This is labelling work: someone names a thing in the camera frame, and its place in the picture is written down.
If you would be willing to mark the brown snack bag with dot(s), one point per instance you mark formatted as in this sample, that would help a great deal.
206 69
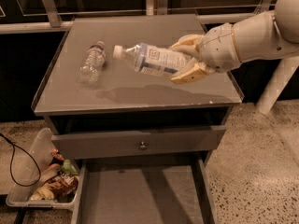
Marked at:
56 188

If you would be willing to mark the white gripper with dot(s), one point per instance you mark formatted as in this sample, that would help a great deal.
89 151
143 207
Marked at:
217 49

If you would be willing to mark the metal railing frame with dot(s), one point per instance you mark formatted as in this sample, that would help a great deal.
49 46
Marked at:
41 16

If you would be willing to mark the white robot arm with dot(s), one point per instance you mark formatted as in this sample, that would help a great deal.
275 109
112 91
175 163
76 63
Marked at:
269 35

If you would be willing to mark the blue plastic bottle white cap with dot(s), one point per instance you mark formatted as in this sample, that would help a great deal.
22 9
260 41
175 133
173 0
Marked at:
150 60

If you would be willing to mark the clear crushed water bottle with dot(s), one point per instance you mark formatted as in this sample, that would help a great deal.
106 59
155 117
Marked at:
92 64

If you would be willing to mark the upper grey drawer with knob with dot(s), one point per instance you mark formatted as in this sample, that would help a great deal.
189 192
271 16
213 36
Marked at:
77 146

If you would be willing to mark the red snack packet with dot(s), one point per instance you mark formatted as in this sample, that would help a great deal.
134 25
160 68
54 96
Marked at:
57 155

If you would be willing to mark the clear plastic bin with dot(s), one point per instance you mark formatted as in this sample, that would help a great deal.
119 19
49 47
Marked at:
34 169

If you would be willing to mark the open middle grey drawer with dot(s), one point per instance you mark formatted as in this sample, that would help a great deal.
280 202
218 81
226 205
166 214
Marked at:
145 191

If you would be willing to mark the grey drawer cabinet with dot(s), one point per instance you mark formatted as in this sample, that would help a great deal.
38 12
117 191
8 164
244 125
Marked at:
123 100

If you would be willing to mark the green snack packet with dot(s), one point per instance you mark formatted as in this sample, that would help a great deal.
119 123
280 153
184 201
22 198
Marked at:
68 168

